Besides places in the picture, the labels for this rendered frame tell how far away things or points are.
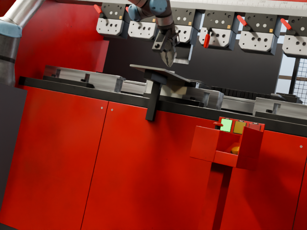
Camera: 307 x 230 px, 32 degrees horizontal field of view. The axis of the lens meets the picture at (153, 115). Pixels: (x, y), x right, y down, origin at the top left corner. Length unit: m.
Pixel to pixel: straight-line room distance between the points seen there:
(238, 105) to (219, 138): 0.74
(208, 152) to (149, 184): 0.52
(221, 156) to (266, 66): 1.11
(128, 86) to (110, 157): 0.59
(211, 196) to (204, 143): 0.20
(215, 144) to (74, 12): 1.57
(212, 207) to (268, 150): 0.37
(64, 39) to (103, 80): 0.53
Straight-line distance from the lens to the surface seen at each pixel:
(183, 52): 2.59
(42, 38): 3.06
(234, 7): 2.52
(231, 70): 3.03
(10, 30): 2.00
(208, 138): 1.98
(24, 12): 2.17
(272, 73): 2.95
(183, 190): 2.34
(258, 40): 2.44
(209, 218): 2.02
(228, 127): 2.12
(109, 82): 2.74
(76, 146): 2.66
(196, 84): 2.52
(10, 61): 2.00
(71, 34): 3.24
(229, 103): 2.71
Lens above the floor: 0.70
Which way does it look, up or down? 2 degrees up
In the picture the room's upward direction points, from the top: 12 degrees clockwise
